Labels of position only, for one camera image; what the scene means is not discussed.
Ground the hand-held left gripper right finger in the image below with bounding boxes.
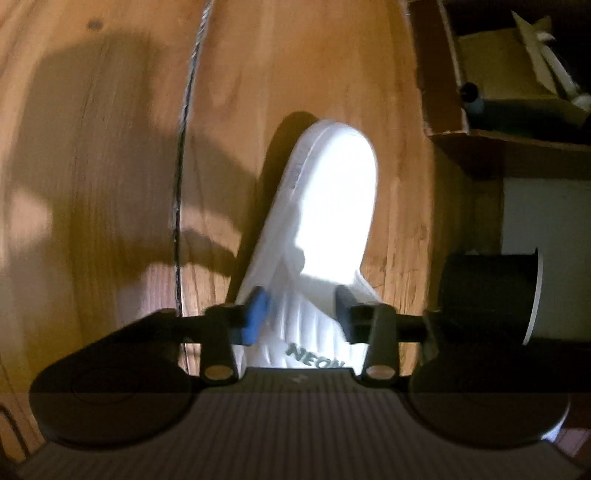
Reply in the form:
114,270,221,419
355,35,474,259
335,284,446,387

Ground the open cardboard box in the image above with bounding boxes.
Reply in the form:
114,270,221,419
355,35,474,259
455,11,591,104

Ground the dark wooden cabinet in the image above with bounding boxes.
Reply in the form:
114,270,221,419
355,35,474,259
409,0,591,178

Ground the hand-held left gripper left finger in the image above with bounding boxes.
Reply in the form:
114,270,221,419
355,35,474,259
99,285,274,385

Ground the white ribbed slide sandal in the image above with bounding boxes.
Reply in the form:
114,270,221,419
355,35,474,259
228,119,384,372

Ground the black tube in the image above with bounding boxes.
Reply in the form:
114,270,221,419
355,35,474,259
459,82,591,134

